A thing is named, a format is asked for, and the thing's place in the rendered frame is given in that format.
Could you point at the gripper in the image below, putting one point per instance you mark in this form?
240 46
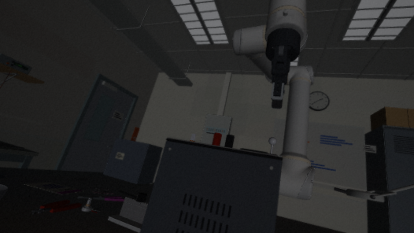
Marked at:
283 38

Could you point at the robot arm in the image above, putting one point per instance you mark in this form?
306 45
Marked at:
296 129

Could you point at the dark grey bench supply body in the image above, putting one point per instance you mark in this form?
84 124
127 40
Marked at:
210 187

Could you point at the white rest bar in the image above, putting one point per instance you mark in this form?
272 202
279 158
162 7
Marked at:
131 212

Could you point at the white notice board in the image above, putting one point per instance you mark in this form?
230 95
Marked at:
336 152

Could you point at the ceiling light panel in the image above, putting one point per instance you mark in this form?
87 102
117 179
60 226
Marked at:
203 22
378 19

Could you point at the brown cardboard box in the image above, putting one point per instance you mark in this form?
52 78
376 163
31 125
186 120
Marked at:
393 117

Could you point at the grey metal cabinet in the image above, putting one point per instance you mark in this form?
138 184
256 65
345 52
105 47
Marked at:
394 168

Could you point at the red fire extinguisher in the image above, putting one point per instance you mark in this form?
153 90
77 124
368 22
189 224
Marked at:
135 133

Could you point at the grey equipment box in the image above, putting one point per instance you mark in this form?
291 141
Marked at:
132 161

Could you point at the dark blue-grey door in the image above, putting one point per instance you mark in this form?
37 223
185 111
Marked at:
103 129

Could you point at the small white cone part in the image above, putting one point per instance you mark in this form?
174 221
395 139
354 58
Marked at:
86 207

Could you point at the grey instrument with green display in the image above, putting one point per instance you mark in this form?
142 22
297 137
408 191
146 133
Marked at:
16 64

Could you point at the dark side table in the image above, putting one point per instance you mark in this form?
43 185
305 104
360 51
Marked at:
14 153

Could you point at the round wall clock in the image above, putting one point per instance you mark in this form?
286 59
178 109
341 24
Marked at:
319 101

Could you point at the white ball toggle switch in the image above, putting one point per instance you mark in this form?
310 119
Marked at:
272 141

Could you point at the white wall box with conduit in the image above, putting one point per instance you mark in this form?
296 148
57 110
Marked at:
218 124

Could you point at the black terminal post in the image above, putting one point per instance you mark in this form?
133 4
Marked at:
229 141

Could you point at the red terminal post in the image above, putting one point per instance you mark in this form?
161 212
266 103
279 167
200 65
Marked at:
217 138

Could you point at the dark ceiling duct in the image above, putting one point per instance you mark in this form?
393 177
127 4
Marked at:
145 42

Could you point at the wooden wall shelf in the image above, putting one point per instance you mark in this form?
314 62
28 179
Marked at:
22 77

